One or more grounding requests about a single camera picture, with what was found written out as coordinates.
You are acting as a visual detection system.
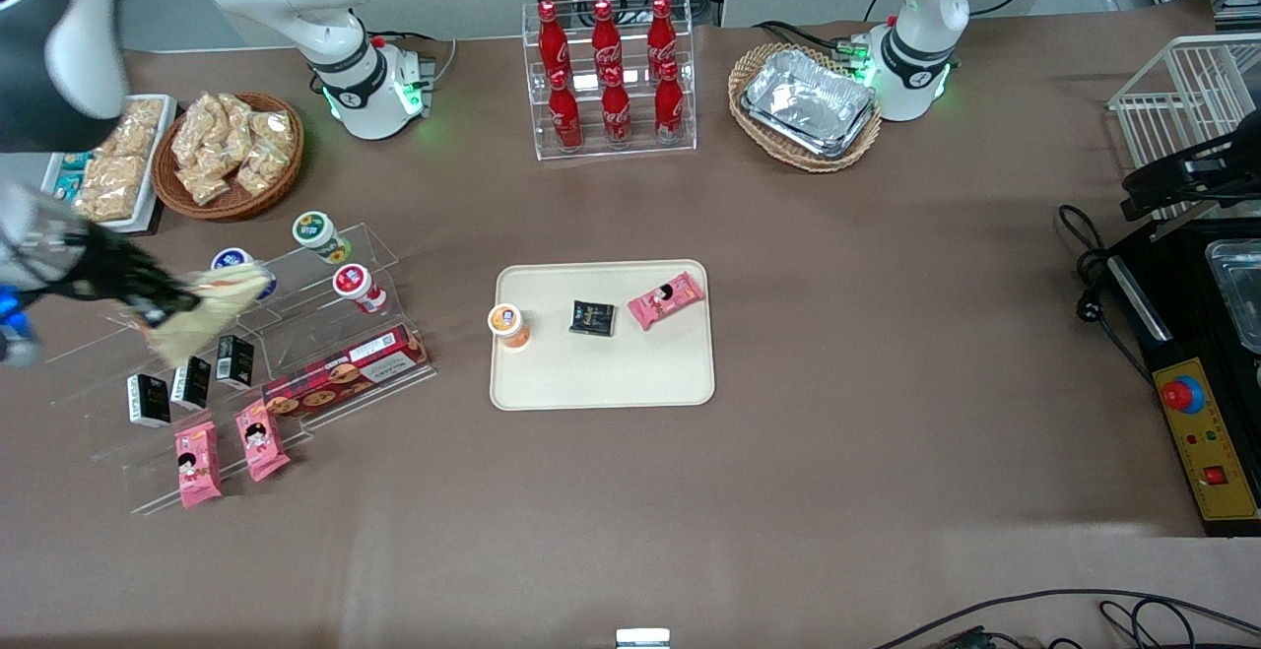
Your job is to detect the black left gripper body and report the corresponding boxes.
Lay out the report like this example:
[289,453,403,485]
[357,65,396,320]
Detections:
[1204,127,1261,201]

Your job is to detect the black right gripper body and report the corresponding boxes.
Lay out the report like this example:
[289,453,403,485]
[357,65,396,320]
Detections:
[39,221,151,307]

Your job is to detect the triangle sandwich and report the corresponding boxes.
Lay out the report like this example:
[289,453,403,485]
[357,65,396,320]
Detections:
[148,265,274,371]

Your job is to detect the white rectangular snack tray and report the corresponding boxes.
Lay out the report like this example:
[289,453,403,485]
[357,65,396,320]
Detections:
[41,95,178,233]

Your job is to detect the aluminium foil tray stack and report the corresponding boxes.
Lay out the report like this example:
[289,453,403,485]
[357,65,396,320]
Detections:
[741,48,878,160]

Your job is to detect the beige plastic serving tray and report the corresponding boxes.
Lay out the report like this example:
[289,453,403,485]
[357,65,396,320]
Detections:
[490,259,716,412]

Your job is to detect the blue lid yogurt cup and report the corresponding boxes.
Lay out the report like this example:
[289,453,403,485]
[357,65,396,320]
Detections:
[211,247,278,301]

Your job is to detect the small black carton box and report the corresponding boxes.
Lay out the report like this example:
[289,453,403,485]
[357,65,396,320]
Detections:
[170,355,212,411]
[126,373,171,428]
[216,334,255,391]

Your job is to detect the clear bag of tan snacks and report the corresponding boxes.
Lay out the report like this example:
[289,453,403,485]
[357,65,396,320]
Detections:
[251,112,295,153]
[219,96,261,169]
[180,142,235,205]
[234,142,289,197]
[179,93,230,143]

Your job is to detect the steel pan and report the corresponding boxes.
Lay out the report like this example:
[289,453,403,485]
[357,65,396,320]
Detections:
[1204,238,1261,355]

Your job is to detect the black appliance with yellow panel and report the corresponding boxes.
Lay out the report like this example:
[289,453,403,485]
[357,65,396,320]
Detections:
[1103,216,1261,539]

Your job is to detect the clear acrylic stepped display stand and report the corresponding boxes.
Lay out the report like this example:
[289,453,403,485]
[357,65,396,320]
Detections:
[44,224,437,517]

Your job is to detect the green lid yogurt cup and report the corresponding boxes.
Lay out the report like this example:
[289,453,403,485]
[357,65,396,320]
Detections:
[292,211,353,266]

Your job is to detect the pink snack packet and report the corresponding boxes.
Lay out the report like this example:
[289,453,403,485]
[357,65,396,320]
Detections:
[628,271,707,332]
[174,421,224,510]
[234,400,292,484]

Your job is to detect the brown wicker basket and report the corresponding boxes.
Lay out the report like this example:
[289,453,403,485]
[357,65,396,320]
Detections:
[155,91,305,222]

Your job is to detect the red lid yogurt cup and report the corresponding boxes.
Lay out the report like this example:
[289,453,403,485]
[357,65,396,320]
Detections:
[332,263,389,315]

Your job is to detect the red cookie box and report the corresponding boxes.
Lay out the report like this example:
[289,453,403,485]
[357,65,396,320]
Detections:
[261,324,431,421]

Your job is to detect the red emergency stop button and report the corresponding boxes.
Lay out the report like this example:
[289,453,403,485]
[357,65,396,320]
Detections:
[1161,376,1205,417]

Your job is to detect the orange lid yogurt cup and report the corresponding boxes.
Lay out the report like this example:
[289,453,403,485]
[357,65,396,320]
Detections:
[488,303,532,351]

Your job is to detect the small black snack packet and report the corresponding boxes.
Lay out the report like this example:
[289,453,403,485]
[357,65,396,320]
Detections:
[568,300,618,338]

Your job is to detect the light wicker basket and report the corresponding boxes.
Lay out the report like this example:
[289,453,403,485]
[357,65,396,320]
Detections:
[728,42,884,173]

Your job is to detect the red cola bottle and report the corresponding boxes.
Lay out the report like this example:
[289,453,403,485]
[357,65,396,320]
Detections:
[647,0,679,74]
[537,1,570,79]
[601,68,632,146]
[654,61,686,143]
[548,70,584,151]
[591,0,624,79]

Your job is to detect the clear acrylic bottle rack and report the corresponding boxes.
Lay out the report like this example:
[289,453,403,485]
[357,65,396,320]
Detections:
[521,0,697,162]

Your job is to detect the white wire basket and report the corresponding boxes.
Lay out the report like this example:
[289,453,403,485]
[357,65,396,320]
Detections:
[1108,33,1261,227]

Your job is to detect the black power cable with plug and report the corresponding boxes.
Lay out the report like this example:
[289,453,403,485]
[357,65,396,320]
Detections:
[1056,204,1163,384]

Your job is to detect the long black cable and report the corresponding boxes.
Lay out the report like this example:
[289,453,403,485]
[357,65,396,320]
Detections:
[872,588,1261,649]

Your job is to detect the black arm base cable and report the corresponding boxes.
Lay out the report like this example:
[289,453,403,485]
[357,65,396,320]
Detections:
[754,21,868,57]

